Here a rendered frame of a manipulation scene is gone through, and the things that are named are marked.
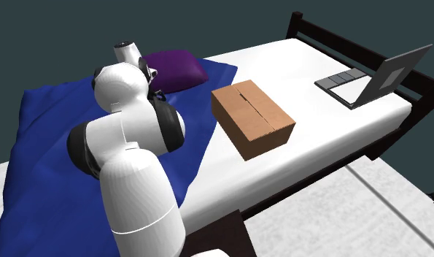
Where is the purple pillow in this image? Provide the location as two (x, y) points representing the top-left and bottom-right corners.
(142, 50), (210, 96)

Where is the brown cardboard box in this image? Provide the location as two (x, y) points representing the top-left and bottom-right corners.
(210, 79), (297, 162)

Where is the blue blanket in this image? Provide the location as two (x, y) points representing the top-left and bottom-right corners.
(0, 58), (239, 257)

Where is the dark robot stand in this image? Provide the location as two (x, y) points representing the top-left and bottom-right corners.
(180, 209), (257, 257)

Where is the grey open laptop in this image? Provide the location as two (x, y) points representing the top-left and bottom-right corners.
(314, 43), (434, 110)

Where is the white bed with dark frame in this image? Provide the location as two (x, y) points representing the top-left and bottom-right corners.
(177, 11), (434, 237)

